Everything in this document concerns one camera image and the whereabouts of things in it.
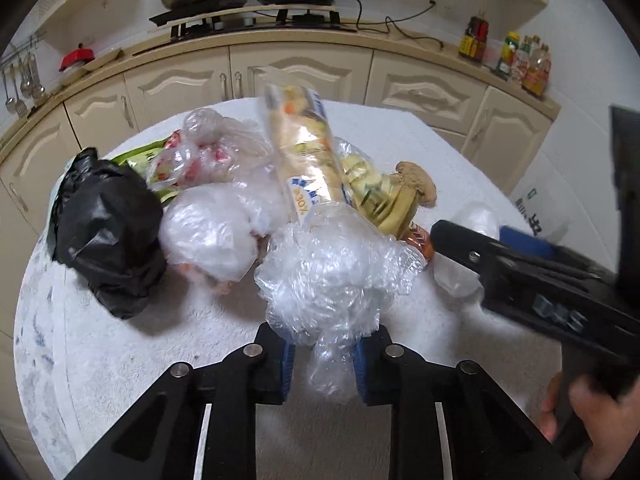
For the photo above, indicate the hanging kitchen utensils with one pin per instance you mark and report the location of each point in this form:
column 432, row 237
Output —
column 22, row 85

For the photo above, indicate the black plastic bag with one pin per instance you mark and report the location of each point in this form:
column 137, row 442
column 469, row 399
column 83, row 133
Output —
column 105, row 225

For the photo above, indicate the white fluffy table cloth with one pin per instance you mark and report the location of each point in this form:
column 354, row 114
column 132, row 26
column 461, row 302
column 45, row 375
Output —
column 125, row 360

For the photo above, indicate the orange wrapper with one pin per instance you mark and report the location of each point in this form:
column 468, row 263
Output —
column 420, row 242

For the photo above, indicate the cream kitchen cabinet unit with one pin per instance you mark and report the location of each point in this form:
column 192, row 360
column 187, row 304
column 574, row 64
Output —
column 425, row 90

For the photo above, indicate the round clear plastic bag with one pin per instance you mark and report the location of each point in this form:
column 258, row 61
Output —
column 210, row 230

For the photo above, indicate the green snack packet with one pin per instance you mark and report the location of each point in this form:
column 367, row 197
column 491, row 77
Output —
column 137, row 160

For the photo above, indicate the wooden cutting board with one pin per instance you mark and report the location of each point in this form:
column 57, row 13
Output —
column 102, row 60

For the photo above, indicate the red pot lid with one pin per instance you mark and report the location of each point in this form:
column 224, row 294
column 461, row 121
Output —
column 77, row 57

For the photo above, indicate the green-capped seasoning bottle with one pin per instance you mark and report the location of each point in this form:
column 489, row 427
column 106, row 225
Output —
column 509, row 57

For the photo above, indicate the yellow striped plastic wrapper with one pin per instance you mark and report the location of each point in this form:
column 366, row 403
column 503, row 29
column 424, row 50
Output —
column 370, row 195

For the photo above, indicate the long clear snack packet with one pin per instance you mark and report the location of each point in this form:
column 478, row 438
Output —
column 305, row 160

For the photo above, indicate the clear plastic wrap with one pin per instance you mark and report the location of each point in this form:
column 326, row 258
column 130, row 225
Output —
column 325, row 280

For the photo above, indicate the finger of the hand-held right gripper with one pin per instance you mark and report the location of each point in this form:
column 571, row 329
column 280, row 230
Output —
column 525, row 240
column 462, row 242

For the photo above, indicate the white printed rice bag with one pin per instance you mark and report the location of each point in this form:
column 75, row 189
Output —
column 545, row 200

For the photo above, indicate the black gas stove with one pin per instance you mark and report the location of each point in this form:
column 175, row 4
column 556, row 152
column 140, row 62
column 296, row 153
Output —
column 235, row 17

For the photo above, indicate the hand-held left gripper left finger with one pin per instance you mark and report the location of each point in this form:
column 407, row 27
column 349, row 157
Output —
column 286, row 371

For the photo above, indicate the dark sauce bottle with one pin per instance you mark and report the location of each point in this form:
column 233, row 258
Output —
column 472, row 40

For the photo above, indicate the person's right hand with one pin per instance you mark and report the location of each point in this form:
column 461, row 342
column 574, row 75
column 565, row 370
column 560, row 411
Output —
column 600, row 420

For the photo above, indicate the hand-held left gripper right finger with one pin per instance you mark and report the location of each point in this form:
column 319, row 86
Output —
column 362, row 375

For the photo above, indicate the small clear plastic packaging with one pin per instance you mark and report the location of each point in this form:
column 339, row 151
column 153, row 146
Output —
column 457, row 275

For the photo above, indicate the clear bag with red print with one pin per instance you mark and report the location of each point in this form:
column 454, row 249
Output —
column 200, row 160

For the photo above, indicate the round brown biscuit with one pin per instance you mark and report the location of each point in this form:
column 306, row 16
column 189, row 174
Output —
column 417, row 180

